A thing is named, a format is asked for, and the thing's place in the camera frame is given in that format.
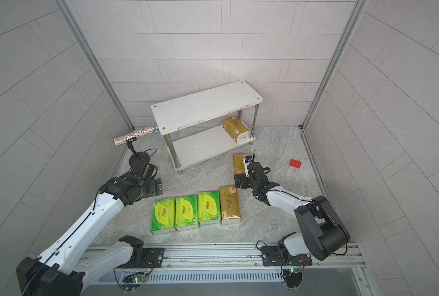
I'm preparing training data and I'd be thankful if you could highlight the green tissue pack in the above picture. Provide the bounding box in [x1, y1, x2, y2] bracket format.
[198, 191, 221, 226]
[175, 195, 199, 231]
[150, 198, 176, 235]

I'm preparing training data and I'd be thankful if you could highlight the red small block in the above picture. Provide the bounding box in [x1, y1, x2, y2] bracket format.
[289, 159, 302, 169]

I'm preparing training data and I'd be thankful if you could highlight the right green tissue pack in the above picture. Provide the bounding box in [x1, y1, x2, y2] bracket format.
[198, 191, 221, 226]

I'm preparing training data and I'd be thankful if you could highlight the gold tissue pack on floor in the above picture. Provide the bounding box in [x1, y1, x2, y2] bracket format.
[219, 186, 241, 224]

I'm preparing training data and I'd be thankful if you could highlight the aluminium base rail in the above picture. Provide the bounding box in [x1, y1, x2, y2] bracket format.
[82, 242, 365, 286]

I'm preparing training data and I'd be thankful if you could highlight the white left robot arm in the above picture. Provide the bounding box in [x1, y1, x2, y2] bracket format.
[16, 158, 163, 296]

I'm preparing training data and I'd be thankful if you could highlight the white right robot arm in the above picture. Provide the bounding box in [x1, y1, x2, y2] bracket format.
[234, 155, 350, 265]

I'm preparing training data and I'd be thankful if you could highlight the gold tissue pack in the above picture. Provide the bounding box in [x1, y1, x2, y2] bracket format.
[233, 154, 247, 175]
[223, 116, 250, 144]
[219, 186, 241, 224]

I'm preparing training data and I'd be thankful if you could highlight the left green tissue pack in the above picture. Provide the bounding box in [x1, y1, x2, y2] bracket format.
[150, 198, 176, 235]

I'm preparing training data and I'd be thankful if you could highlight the middle green tissue pack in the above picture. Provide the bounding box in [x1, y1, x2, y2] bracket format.
[175, 195, 199, 231]

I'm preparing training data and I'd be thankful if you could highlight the white two-tier shelf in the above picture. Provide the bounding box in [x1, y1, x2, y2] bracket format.
[151, 80, 263, 173]

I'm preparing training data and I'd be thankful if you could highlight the glittery microphone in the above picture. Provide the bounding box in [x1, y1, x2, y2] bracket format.
[113, 124, 159, 146]

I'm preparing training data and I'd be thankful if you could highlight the black microphone stand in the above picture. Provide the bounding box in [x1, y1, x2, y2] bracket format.
[126, 137, 150, 168]

